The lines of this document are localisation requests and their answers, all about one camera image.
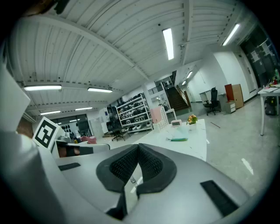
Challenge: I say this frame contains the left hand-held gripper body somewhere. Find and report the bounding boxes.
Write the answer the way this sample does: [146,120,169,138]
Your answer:
[32,116,111,158]

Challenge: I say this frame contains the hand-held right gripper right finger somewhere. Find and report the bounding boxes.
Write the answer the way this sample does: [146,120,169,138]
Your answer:
[124,143,252,224]

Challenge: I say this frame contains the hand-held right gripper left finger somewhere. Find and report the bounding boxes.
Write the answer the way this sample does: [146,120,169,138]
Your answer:
[54,143,140,221]

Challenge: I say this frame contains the mint green zipper pouch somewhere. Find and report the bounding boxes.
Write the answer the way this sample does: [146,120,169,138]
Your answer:
[166,128,189,142]

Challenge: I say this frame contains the person's left hand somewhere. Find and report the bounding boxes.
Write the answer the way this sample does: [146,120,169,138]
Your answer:
[58,146,81,158]

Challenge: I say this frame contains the pink fabric bundle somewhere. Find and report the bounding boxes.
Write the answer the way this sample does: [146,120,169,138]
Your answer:
[80,135,97,144]

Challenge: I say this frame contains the white locker cabinet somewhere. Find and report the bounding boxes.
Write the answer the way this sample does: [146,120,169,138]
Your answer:
[89,117,105,138]

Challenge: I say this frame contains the black office chair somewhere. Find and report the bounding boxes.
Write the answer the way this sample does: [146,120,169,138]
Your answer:
[106,120,126,142]
[203,87,222,116]

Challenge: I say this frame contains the orange flowers in white pot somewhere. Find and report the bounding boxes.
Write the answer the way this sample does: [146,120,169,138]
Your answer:
[186,114,199,131]

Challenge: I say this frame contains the white perforated file holder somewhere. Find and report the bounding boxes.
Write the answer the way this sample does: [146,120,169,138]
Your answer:
[153,106,170,132]

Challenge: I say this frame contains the white side table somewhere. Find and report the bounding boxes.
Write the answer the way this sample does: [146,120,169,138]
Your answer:
[165,108,177,121]

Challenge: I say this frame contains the white shelving rack with helmets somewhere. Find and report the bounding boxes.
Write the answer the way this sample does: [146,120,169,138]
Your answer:
[115,93,154,133]

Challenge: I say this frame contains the pink file box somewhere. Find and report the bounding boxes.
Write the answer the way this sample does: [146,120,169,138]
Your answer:
[150,106,164,124]

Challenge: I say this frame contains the brown staircase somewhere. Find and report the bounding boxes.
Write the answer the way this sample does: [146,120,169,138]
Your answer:
[166,85,189,111]

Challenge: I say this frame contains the grey drawer cabinet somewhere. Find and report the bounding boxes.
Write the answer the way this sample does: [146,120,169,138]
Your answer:
[219,93,236,114]

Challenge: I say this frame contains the wooden cabinet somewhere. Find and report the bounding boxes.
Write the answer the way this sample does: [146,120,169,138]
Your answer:
[224,84,245,109]

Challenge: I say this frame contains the black bag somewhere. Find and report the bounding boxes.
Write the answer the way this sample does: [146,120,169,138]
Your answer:
[264,96,277,116]

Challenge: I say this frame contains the white desk with clutter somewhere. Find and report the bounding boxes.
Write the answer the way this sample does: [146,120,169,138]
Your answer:
[257,84,280,137]

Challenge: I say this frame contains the dark glass door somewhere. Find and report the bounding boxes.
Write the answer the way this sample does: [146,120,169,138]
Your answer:
[240,26,280,88]

